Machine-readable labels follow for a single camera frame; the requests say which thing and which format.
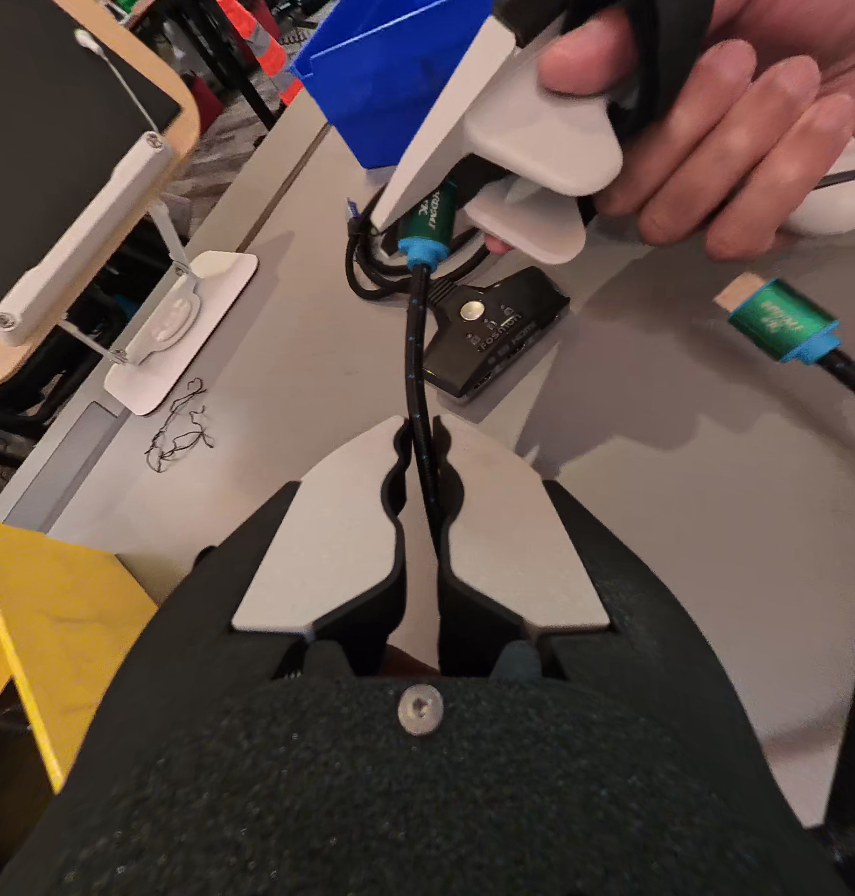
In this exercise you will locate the white panel stand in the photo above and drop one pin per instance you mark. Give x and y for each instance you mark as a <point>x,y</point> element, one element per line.
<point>190,315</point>

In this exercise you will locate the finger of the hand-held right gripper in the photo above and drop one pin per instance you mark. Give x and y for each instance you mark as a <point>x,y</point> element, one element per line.
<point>533,224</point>
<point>505,112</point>

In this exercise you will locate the blue plastic bin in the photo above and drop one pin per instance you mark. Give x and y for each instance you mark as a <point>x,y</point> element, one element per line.
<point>386,70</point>

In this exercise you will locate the orange traffic cone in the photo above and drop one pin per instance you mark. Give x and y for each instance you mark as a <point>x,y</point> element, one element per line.
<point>267,49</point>

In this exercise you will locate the yellow plastic bin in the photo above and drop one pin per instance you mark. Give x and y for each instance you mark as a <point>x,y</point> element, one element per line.
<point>64,630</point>

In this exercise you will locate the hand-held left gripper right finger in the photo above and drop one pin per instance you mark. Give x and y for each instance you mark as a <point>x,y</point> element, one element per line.
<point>533,560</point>

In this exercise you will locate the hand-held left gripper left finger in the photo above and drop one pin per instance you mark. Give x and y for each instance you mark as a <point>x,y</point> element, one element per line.
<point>309,560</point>

